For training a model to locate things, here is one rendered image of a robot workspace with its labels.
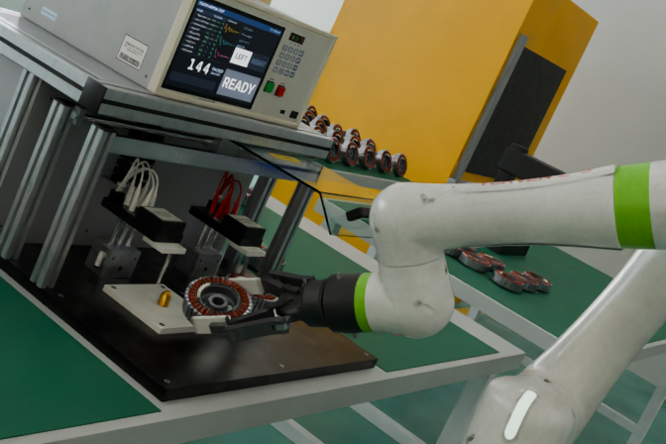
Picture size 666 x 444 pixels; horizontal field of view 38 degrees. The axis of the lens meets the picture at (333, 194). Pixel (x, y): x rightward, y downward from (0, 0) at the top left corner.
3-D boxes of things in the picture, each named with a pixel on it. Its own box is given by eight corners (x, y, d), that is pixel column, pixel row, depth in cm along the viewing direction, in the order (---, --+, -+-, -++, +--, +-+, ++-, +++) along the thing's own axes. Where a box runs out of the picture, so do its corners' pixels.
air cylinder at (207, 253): (213, 277, 199) (224, 254, 198) (189, 277, 192) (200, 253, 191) (196, 266, 201) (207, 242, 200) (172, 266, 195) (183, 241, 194)
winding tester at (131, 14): (297, 129, 199) (338, 37, 195) (154, 94, 162) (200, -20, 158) (171, 58, 218) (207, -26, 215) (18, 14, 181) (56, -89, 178)
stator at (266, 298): (282, 315, 191) (289, 298, 190) (248, 316, 182) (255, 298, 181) (244, 287, 197) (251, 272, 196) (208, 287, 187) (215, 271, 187)
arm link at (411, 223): (618, 262, 127) (628, 237, 137) (610, 176, 124) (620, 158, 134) (364, 269, 142) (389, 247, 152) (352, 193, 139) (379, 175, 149)
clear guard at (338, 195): (393, 240, 191) (406, 213, 190) (330, 235, 171) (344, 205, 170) (276, 169, 208) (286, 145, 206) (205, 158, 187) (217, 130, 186)
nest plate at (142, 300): (216, 330, 171) (218, 324, 171) (159, 334, 159) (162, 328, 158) (161, 289, 179) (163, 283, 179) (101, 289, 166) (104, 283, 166)
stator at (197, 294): (258, 307, 165) (263, 291, 163) (231, 345, 156) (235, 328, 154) (200, 281, 167) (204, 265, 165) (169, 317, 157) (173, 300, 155)
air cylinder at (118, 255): (131, 277, 178) (142, 251, 177) (101, 277, 172) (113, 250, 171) (113, 265, 180) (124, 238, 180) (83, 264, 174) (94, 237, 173)
